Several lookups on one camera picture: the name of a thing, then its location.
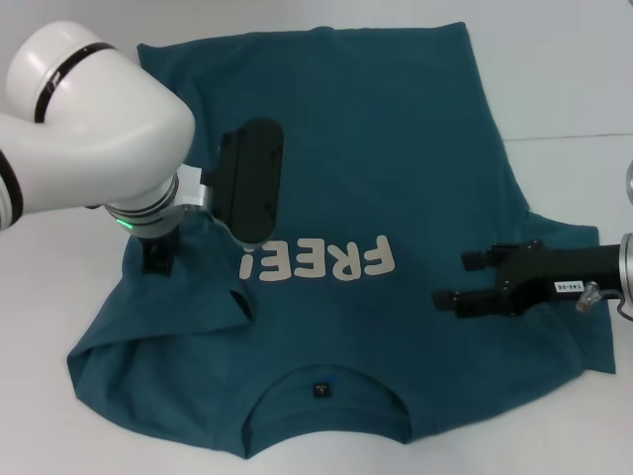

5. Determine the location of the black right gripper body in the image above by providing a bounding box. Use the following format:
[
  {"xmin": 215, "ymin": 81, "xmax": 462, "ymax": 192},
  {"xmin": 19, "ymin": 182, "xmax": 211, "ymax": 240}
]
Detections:
[{"xmin": 497, "ymin": 238, "xmax": 624, "ymax": 318}]

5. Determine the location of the teal t-shirt with FREE print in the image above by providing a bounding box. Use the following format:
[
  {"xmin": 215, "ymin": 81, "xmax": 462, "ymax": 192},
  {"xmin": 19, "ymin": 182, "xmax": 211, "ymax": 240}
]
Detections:
[{"xmin": 66, "ymin": 22, "xmax": 617, "ymax": 449}]

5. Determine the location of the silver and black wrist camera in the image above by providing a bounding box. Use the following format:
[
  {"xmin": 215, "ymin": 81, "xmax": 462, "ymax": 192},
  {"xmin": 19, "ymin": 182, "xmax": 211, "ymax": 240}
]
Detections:
[{"xmin": 200, "ymin": 117, "xmax": 287, "ymax": 247}]

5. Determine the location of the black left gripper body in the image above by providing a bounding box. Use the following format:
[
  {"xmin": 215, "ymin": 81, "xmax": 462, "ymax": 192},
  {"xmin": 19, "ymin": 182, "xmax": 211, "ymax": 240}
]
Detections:
[{"xmin": 141, "ymin": 228, "xmax": 180, "ymax": 251}]

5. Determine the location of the silver plug with dark cable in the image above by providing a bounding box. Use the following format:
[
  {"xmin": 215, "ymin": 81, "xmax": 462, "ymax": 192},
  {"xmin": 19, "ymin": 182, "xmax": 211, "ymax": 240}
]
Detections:
[{"xmin": 576, "ymin": 281, "xmax": 633, "ymax": 318}]

